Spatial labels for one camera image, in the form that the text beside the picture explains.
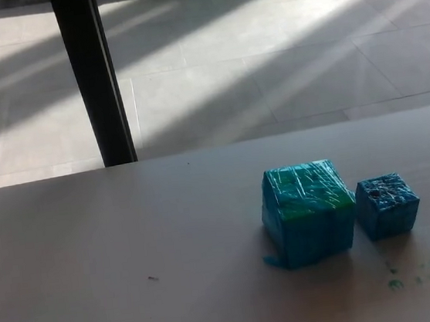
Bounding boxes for small blue taped cube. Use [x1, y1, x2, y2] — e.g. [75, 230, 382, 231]
[351, 170, 425, 243]

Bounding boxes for large blue taped cube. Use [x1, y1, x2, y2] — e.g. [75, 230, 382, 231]
[252, 157, 363, 273]

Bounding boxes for black vertical pillar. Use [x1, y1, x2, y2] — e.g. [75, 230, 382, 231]
[49, 0, 139, 172]

